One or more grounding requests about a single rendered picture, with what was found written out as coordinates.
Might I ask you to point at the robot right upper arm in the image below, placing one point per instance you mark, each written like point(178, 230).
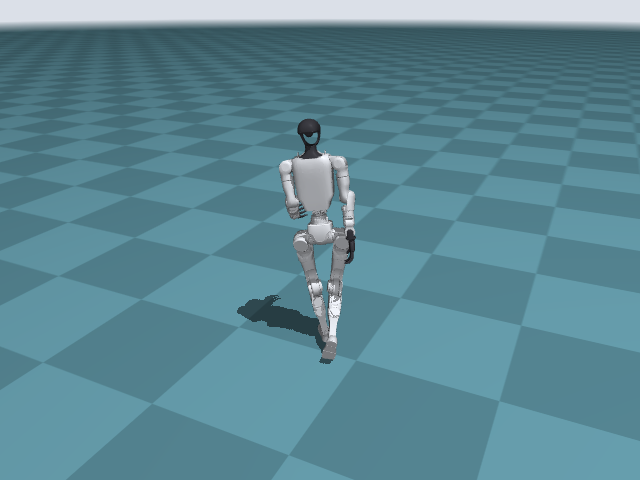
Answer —
point(340, 164)

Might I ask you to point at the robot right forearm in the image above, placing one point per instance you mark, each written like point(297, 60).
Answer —
point(348, 213)

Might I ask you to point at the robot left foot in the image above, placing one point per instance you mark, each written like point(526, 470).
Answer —
point(324, 337)

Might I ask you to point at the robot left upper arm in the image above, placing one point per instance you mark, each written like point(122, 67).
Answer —
point(285, 170)

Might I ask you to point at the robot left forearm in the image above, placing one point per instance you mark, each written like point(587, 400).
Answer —
point(293, 212)

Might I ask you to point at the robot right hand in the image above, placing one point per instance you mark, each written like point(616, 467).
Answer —
point(350, 237)

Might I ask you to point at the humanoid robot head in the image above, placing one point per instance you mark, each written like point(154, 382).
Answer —
point(308, 127)

